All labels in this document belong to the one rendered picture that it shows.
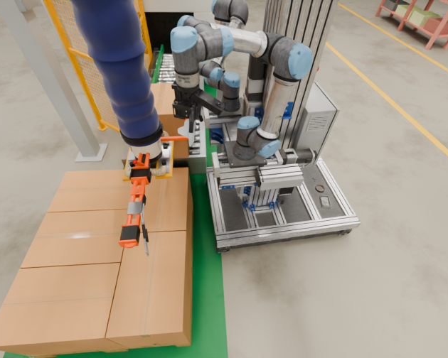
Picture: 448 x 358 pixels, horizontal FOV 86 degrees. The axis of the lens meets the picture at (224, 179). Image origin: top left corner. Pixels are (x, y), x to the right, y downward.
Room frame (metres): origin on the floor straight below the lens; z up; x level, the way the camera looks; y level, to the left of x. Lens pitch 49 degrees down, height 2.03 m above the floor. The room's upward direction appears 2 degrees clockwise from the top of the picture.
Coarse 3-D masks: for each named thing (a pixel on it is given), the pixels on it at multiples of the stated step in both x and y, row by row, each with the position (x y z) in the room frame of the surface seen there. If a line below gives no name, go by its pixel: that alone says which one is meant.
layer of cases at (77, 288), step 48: (96, 192) 1.10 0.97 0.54; (48, 240) 0.70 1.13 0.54; (96, 240) 0.71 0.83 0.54; (48, 288) 0.40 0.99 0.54; (96, 288) 0.41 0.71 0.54; (144, 288) 0.42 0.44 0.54; (0, 336) 0.17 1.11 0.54; (48, 336) 0.17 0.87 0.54; (96, 336) 0.18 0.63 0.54; (144, 336) 0.19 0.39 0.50
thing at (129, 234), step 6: (126, 228) 0.52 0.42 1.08; (132, 228) 0.52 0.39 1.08; (138, 228) 0.52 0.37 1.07; (126, 234) 0.48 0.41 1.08; (132, 234) 0.49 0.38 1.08; (138, 234) 0.50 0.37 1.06; (120, 240) 0.46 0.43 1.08; (126, 240) 0.46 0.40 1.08; (132, 240) 0.46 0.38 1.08; (138, 240) 0.48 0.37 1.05
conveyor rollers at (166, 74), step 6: (168, 54) 3.62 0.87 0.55; (156, 60) 3.42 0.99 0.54; (162, 60) 3.42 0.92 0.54; (168, 60) 3.43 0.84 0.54; (162, 66) 3.25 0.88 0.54; (168, 66) 3.26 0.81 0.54; (162, 72) 3.07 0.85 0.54; (168, 72) 3.08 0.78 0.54; (174, 72) 3.08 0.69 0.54; (162, 78) 2.91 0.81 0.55; (168, 78) 2.91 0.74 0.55; (174, 78) 2.92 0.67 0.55; (198, 120) 2.06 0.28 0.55; (198, 126) 1.96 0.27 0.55; (198, 132) 1.87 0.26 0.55; (198, 138) 1.78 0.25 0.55; (192, 144) 1.69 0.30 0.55; (198, 144) 1.69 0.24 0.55; (192, 150) 1.61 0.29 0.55; (198, 150) 1.61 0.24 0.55
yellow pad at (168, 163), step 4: (164, 144) 1.22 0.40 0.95; (168, 144) 1.22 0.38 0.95; (172, 144) 1.22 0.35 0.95; (164, 148) 1.16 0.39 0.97; (168, 148) 1.17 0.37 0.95; (172, 148) 1.18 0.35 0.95; (172, 152) 1.15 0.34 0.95; (172, 156) 1.11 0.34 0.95; (160, 160) 1.07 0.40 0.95; (164, 160) 1.04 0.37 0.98; (168, 160) 1.07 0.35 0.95; (172, 160) 1.08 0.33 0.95; (156, 164) 1.04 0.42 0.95; (160, 164) 1.03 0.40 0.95; (164, 164) 1.02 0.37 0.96; (168, 164) 1.03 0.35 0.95; (172, 164) 1.04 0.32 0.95; (156, 168) 1.00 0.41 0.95; (168, 168) 1.00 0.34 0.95; (172, 168) 1.01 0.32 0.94; (168, 172) 0.97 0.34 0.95; (172, 172) 0.98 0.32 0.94; (156, 176) 0.94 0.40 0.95; (160, 176) 0.94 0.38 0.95; (164, 176) 0.94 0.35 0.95; (168, 176) 0.94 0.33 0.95
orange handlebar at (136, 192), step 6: (162, 138) 1.14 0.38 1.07; (168, 138) 1.14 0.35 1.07; (174, 138) 1.15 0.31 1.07; (180, 138) 1.15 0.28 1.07; (186, 138) 1.15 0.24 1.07; (144, 162) 0.94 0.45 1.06; (144, 180) 0.80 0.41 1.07; (138, 186) 0.76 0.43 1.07; (144, 186) 0.77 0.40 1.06; (132, 192) 0.72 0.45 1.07; (138, 192) 0.72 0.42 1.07; (144, 192) 0.74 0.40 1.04; (132, 198) 0.69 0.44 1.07; (138, 216) 0.59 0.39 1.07; (138, 222) 0.55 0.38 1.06; (126, 246) 0.44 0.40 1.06; (132, 246) 0.44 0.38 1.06
